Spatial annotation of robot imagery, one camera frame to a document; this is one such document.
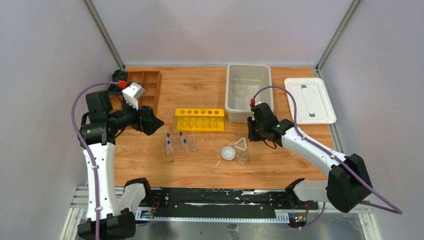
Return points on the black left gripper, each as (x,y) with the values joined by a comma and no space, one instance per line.
(143,119)

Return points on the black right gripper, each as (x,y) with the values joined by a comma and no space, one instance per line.
(252,135)

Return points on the white clay triangle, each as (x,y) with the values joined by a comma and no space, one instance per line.
(241,144)

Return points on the small clear glass beaker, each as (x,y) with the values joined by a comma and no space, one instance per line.
(240,92)

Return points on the small glass flask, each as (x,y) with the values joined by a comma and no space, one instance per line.
(242,158)

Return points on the white porcelain evaporating dish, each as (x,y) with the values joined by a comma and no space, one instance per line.
(228,153)

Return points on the white plastic bin lid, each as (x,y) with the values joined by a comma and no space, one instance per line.
(309,99)

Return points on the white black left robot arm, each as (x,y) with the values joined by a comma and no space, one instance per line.
(110,217)

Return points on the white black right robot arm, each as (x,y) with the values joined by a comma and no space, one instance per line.
(348,182)

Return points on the clear plastic well plate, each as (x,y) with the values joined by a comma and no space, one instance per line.
(178,146)

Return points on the yellow test tube rack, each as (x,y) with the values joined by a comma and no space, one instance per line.
(202,120)

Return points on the wooden compartment organizer tray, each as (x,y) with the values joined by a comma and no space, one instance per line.
(151,81)

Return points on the translucent grey plastic bin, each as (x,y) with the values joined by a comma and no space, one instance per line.
(254,77)

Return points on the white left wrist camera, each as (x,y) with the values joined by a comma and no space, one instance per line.
(132,93)

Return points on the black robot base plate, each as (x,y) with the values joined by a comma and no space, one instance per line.
(222,203)

